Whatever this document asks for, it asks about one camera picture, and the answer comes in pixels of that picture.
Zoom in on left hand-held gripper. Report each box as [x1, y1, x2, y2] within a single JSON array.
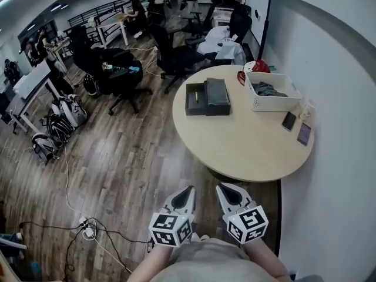
[[149, 186, 197, 248]]

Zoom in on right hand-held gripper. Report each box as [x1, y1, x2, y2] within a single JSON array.
[[216, 183, 270, 245]]

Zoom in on black box tray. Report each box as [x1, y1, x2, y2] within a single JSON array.
[[184, 82, 209, 116]]

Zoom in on person's left forearm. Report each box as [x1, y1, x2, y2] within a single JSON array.
[[126, 242, 174, 282]]

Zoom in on person's right forearm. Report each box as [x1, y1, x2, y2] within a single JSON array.
[[243, 239, 292, 282]]

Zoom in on black box lid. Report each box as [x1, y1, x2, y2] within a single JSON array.
[[203, 77, 231, 116]]

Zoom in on person's grey shirt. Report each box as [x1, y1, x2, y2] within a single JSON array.
[[149, 237, 324, 282]]

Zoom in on white power strip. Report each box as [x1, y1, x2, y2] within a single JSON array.
[[78, 215, 97, 241]]

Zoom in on black smartphone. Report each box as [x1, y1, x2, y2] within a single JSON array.
[[296, 122, 313, 147], [281, 112, 298, 133]]

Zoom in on white perforated plastic basket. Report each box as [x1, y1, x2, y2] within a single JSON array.
[[244, 71, 303, 112]]

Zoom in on grey cloth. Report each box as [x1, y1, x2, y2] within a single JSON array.
[[253, 81, 290, 98]]

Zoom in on small white packet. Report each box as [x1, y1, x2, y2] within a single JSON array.
[[298, 98, 317, 120]]

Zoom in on red and white bag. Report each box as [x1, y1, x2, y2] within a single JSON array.
[[237, 59, 271, 86]]

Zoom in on black white striped bag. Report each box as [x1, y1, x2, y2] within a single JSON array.
[[46, 113, 75, 144]]

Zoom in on black bag with white trim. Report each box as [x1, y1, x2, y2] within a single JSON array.
[[83, 73, 99, 97]]

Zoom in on pile of white clothes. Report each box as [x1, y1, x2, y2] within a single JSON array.
[[196, 25, 246, 66]]

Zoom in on black mesh office chair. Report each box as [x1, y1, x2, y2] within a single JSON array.
[[202, 3, 253, 67]]

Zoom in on white cabinet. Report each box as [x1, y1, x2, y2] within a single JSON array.
[[211, 6, 236, 28]]

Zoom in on white desk with wooden top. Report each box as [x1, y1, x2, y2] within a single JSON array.
[[96, 12, 130, 50]]

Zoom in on black metal railing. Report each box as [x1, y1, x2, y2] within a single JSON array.
[[67, 0, 127, 29]]

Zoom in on long white cable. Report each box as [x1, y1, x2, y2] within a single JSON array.
[[62, 142, 133, 276]]

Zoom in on black cable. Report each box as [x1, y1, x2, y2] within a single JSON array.
[[19, 217, 153, 282]]

